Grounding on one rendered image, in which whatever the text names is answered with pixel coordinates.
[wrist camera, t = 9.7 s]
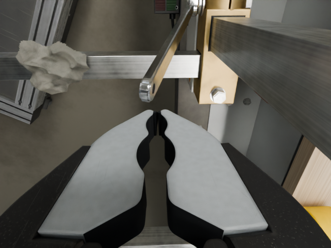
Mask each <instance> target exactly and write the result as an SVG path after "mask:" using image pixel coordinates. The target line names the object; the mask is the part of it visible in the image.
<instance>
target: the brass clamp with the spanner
mask: <svg viewBox="0 0 331 248"><path fill-rule="evenodd" d="M251 5H252V0H205V6H204V12H203V15H202V16H200V15H199V21H198V35H197V49H196V50H197V51H198V52H199V53H200V55H201V57H200V68H199V78H194V93H195V96H196V99H197V101H198V104H218V103H215V102H214V101H212V100H211V98H210V93H211V91H212V90H213V89H214V88H217V87H220V88H223V89H224V90H225V92H226V100H224V101H223V102H222V103H221V104H233V103H234V98H235V92H236V87H237V82H238V76H237V75H236V74H235V73H234V72H233V71H232V70H231V69H230V68H229V67H228V66H227V65H225V64H224V63H223V62H222V61H221V60H220V59H219V58H218V57H217V56H216V55H214V54H213V53H212V52H211V51H210V50H209V48H210V38H211V29H212V19H213V17H247V18H250V13H251V9H250V8H251Z"/></svg>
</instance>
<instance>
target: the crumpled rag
mask: <svg viewBox="0 0 331 248"><path fill-rule="evenodd" d="M19 48H20V49H19V51H18V54H17V55H16V59H17V60H18V61H19V63H20V64H22V65H23V66H24V67H25V68H26V69H27V70H29V71H31V72H32V77H31V79H30V82H31V85H32V86H33V87H35V88H36V89H38V90H39V91H43V92H47V93H49V94H56V93H63V92H67V91H68V86H69V84H70V83H77V82H80V81H81V80H82V75H83V73H84V72H86V71H88V70H89V69H90V68H89V67H88V66H87V64H86V54H82V53H80V52H79V51H76V50H73V49H72V48H69V47H68V46H66V44H65V43H62V42H60V41H57V43H54V44H52V45H51V46H46V47H45V46H43V45H41V44H39V43H36V42H34V41H32V40H29V41H25V40H23V41H21V43H20V45H19Z"/></svg>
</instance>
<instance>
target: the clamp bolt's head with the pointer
mask: <svg viewBox="0 0 331 248"><path fill-rule="evenodd" d="M188 3H189V0H186V6H187V5H188ZM204 6H205V0H199V9H198V14H199V15H200V16H202V15H203V12H204Z"/></svg>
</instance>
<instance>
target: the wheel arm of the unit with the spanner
mask: <svg viewBox="0 0 331 248"><path fill-rule="evenodd" d="M158 52H159V51H95V52H80V53H82V54H86V64H87V66H88V67H89V68H90V69H89V70H88V71H86V72H84V73H83V75H82V79H141V78H143V77H144V75H145V74H146V72H147V70H148V69H149V67H150V65H151V64H152V62H153V60H154V59H155V57H156V55H157V54H158ZM17 54H18V52H0V80H30V79H31V77H32V72H31V71H29V70H27V69H26V68H25V67H24V66H23V65H22V64H20V63H19V61H18V60H17V59H16V55H17ZM200 57H201V55H200V53H199V52H198V51H197V50H191V51H175V53H174V55H173V57H172V60H171V62H170V64H169V66H168V68H167V70H166V72H165V75H164V77H163V78H199V68H200Z"/></svg>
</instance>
